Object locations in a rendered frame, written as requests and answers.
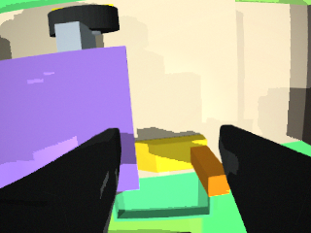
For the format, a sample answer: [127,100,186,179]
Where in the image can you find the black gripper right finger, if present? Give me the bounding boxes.
[219,124,311,233]

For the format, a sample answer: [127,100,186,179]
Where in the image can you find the yellow wheel chock with orange handle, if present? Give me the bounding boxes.
[135,133,229,197]

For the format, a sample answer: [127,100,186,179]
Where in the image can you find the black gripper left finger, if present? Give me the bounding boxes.
[0,127,121,233]

